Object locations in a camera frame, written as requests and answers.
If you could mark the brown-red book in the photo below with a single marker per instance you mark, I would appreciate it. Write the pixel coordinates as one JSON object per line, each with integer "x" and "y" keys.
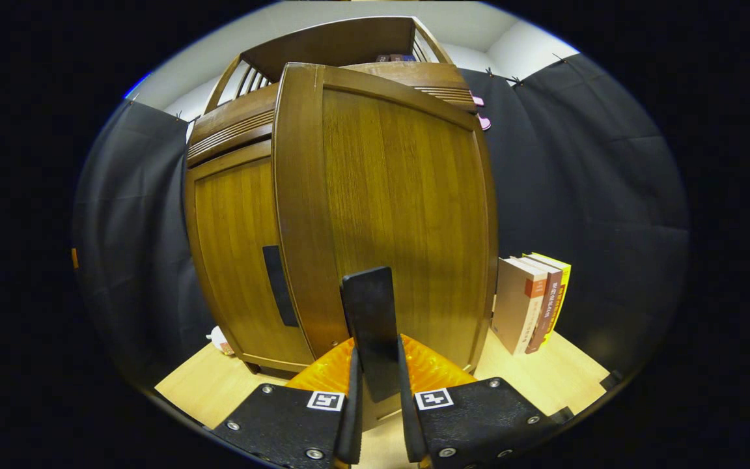
{"x": 547, "y": 306}

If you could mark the black backdrop cloth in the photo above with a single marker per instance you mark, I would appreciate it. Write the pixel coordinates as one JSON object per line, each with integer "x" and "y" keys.
{"x": 577, "y": 195}

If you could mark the white book with orange band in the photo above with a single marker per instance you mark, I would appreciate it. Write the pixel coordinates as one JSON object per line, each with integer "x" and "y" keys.
{"x": 515, "y": 306}

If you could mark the wooden cabinet door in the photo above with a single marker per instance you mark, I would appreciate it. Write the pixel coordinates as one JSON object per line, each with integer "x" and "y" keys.
{"x": 401, "y": 195}
{"x": 232, "y": 247}

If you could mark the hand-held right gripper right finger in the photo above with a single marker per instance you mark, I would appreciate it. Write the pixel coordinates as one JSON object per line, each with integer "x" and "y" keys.
{"x": 409, "y": 423}

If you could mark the wooden double-door shoe cabinet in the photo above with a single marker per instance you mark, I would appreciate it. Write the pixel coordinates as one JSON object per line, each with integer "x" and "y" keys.
{"x": 232, "y": 127}

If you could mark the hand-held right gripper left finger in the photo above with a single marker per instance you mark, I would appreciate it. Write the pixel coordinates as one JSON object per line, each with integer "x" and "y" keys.
{"x": 349, "y": 417}

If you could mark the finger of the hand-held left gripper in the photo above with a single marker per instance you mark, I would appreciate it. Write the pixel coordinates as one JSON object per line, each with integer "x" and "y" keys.
{"x": 75, "y": 258}

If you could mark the small white object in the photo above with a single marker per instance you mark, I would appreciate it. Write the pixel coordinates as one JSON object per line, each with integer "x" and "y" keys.
{"x": 220, "y": 342}

